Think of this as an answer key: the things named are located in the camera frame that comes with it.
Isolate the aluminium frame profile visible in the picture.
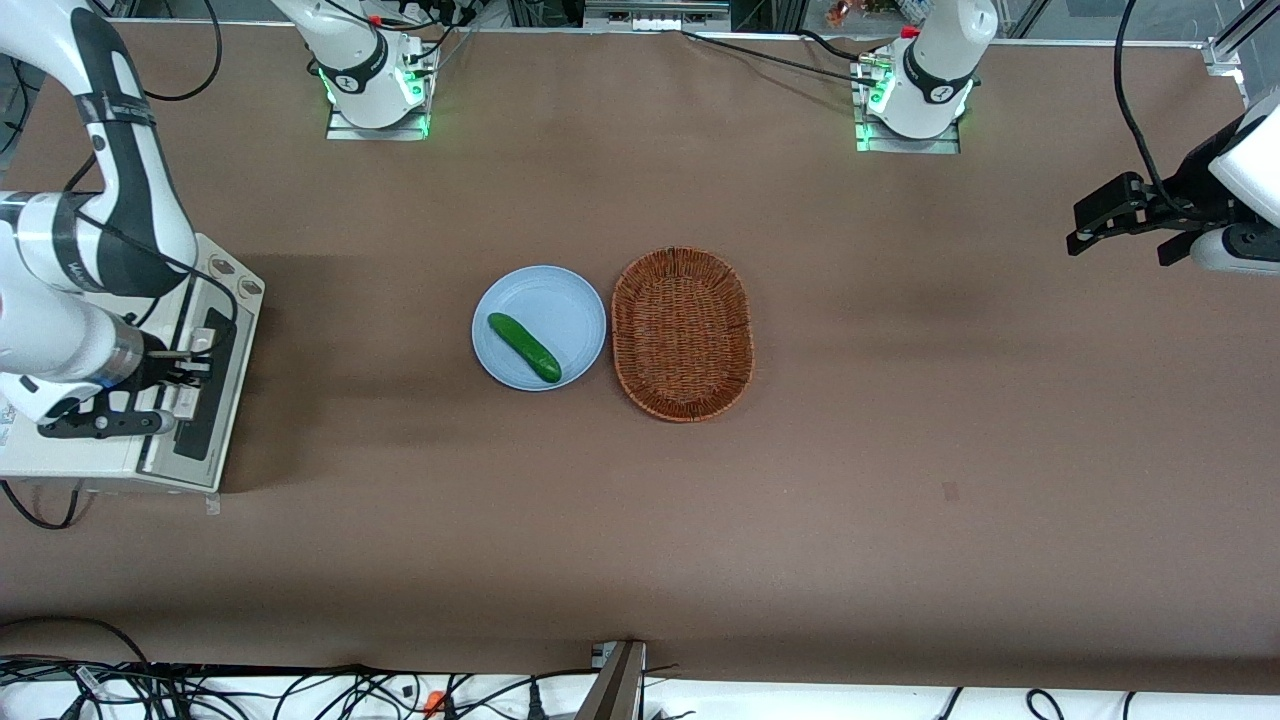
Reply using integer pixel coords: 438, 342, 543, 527
1203, 0, 1280, 79

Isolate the green cucumber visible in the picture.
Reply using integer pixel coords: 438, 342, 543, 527
486, 312, 564, 385

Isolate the white toaster oven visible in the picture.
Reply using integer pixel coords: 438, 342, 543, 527
0, 232, 267, 494

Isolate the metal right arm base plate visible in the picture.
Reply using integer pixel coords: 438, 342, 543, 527
325, 58, 434, 142

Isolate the silver oven door handle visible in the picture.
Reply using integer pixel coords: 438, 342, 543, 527
150, 325, 217, 421

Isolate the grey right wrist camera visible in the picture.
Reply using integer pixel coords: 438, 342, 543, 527
37, 404, 180, 442

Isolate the silver power strip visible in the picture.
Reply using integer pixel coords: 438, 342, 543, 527
583, 0, 733, 33

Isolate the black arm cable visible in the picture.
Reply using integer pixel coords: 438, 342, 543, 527
1112, 0, 1187, 213
60, 0, 241, 363

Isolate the black oven power cord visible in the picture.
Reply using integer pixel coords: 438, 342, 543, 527
0, 479, 83, 532

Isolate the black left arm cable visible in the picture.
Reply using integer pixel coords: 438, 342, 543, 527
1112, 0, 1187, 213

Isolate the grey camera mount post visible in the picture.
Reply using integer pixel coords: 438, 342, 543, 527
577, 640, 649, 720

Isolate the light blue round plate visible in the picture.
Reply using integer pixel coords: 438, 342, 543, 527
471, 264, 609, 393

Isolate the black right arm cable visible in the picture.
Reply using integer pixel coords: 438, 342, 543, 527
60, 0, 241, 363

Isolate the brown oval wicker basket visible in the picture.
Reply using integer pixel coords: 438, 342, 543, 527
609, 246, 755, 424

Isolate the oven door with dark glass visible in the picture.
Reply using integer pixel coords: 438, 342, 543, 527
136, 298, 258, 492

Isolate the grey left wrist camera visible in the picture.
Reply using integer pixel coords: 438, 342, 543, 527
1188, 222, 1280, 278

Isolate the short black cable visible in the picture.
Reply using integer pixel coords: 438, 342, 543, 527
798, 28, 867, 61

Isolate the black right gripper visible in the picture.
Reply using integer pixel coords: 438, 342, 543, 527
122, 332, 217, 403

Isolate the long black cable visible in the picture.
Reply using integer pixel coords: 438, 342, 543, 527
680, 29, 881, 83

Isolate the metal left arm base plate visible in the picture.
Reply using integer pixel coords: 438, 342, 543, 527
854, 55, 964, 155

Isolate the black arched cable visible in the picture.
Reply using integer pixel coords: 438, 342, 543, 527
0, 614, 153, 669

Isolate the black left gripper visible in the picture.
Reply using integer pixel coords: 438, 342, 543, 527
1065, 140, 1251, 267

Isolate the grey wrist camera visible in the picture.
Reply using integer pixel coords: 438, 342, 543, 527
1188, 222, 1280, 278
37, 404, 180, 442

